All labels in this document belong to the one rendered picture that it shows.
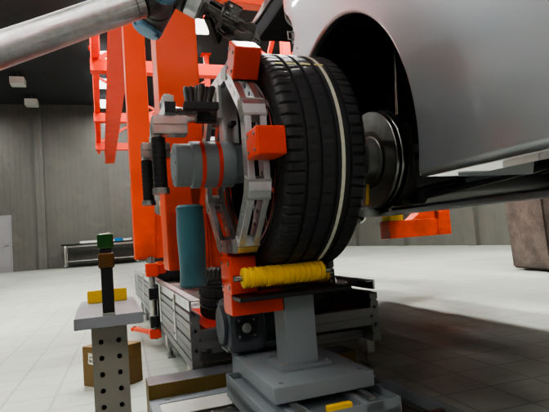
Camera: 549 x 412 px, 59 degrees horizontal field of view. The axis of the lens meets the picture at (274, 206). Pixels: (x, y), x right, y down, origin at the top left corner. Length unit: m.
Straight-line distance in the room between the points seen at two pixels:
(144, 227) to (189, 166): 2.39
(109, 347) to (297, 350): 0.55
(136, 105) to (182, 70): 1.97
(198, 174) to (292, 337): 0.56
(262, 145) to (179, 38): 0.95
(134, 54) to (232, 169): 2.71
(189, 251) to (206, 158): 0.31
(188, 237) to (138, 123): 2.43
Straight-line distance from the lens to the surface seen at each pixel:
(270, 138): 1.15
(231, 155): 1.42
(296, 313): 1.49
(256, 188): 1.22
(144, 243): 3.76
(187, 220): 1.52
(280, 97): 1.25
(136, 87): 3.96
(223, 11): 1.62
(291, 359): 1.51
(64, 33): 1.38
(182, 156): 1.40
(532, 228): 6.24
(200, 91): 1.31
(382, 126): 1.58
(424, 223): 4.70
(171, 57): 1.98
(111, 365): 1.56
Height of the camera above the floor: 0.62
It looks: 4 degrees up
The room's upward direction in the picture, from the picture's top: 4 degrees counter-clockwise
